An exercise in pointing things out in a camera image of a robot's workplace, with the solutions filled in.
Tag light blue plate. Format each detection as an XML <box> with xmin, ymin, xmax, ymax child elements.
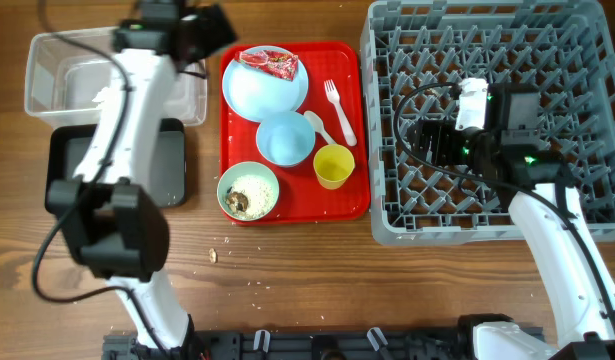
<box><xmin>222</xmin><ymin>45</ymin><xmax>309</xmax><ymax>122</ymax></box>

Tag red snack wrapper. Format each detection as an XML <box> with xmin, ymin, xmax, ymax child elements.
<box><xmin>234</xmin><ymin>50</ymin><xmax>299</xmax><ymax>81</ymax></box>

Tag yellow plastic cup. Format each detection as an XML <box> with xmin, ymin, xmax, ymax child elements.
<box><xmin>313</xmin><ymin>144</ymin><xmax>355</xmax><ymax>190</ymax></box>

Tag white plastic fork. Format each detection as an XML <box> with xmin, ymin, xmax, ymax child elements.
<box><xmin>324</xmin><ymin>79</ymin><xmax>357</xmax><ymax>147</ymax></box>

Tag white plastic spoon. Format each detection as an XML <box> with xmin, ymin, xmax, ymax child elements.
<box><xmin>303</xmin><ymin>111</ymin><xmax>335</xmax><ymax>145</ymax></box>

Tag light blue bowl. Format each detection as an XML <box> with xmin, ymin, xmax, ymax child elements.
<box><xmin>256</xmin><ymin>112</ymin><xmax>316</xmax><ymax>167</ymax></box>

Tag green bowl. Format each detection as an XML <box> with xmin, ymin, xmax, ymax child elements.
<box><xmin>217</xmin><ymin>161</ymin><xmax>280</xmax><ymax>222</ymax></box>

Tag rice and food scraps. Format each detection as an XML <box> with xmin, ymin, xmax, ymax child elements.
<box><xmin>224</xmin><ymin>175</ymin><xmax>276</xmax><ymax>221</ymax></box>

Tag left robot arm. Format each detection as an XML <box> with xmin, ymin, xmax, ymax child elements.
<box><xmin>31</xmin><ymin>1</ymin><xmax>237</xmax><ymax>359</ymax></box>

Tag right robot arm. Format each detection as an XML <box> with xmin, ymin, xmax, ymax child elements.
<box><xmin>395</xmin><ymin>118</ymin><xmax>615</xmax><ymax>359</ymax></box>

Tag grey dishwasher rack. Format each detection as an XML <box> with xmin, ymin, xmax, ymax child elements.
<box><xmin>360</xmin><ymin>1</ymin><xmax>615</xmax><ymax>246</ymax></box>

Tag black waste tray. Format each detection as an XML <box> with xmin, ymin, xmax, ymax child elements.
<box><xmin>44</xmin><ymin>118</ymin><xmax>186</xmax><ymax>210</ymax></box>

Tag clear plastic bin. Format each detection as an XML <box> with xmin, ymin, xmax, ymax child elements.
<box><xmin>24</xmin><ymin>33</ymin><xmax>207</xmax><ymax>129</ymax></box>

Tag red serving tray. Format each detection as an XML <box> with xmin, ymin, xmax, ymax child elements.
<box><xmin>219</xmin><ymin>41</ymin><xmax>371</xmax><ymax>225</ymax></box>

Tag food crumb on table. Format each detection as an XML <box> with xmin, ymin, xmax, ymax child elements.
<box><xmin>209</xmin><ymin>248</ymin><xmax>218</xmax><ymax>264</ymax></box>

